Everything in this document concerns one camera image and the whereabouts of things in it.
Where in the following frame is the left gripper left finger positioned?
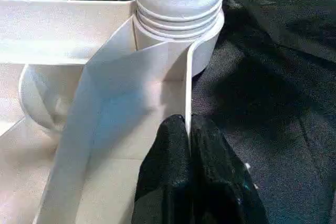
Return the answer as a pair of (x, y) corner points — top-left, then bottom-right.
(132, 114), (191, 224)

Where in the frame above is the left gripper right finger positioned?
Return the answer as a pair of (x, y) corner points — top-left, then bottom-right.
(189, 115), (268, 224)

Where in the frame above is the white plastic table top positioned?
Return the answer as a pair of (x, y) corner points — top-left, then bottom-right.
(0, 0), (226, 224)

